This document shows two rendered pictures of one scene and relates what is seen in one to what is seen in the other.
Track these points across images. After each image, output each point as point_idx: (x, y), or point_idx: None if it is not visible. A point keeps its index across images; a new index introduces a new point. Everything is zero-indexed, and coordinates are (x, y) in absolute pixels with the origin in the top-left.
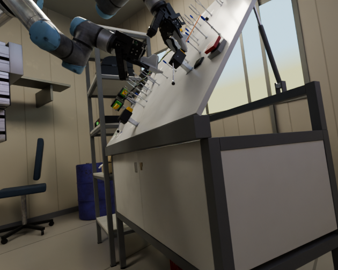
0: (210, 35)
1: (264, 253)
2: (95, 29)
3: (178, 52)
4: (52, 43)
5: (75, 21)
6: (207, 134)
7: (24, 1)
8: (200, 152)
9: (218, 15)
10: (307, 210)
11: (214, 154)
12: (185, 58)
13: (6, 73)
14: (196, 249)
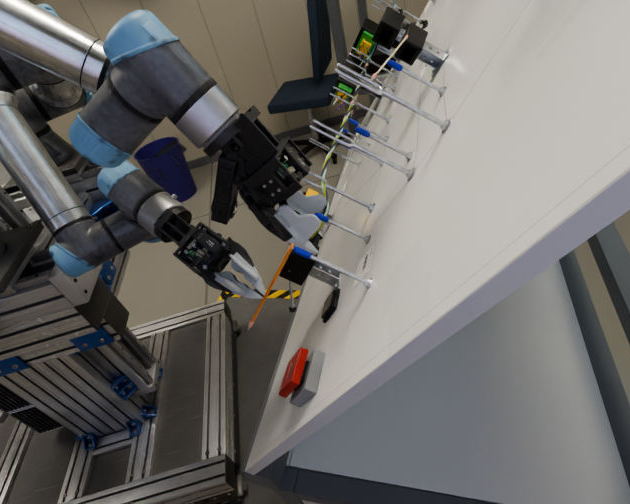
0: (410, 186)
1: None
2: (129, 211)
3: (290, 262)
4: (85, 272)
5: (100, 189)
6: (270, 486)
7: (23, 190)
8: None
9: (506, 44)
10: None
11: (287, 498)
12: (405, 136)
13: (72, 309)
14: None
